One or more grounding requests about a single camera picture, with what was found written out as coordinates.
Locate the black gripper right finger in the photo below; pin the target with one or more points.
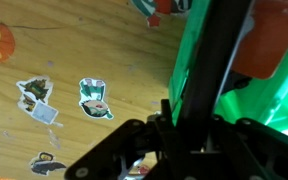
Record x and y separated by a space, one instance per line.
257 150

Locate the dark figure grey box sticker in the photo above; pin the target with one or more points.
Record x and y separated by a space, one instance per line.
37 96

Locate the green plastic box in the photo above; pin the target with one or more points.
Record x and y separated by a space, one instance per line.
185 56

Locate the red teal striped sticker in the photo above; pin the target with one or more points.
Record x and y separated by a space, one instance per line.
157 8

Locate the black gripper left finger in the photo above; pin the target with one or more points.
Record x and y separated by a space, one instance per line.
117 153

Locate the green haired character sticker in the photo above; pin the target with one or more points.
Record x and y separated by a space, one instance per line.
94 100

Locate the dark figure yellow face sticker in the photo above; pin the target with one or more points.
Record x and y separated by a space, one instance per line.
45 164

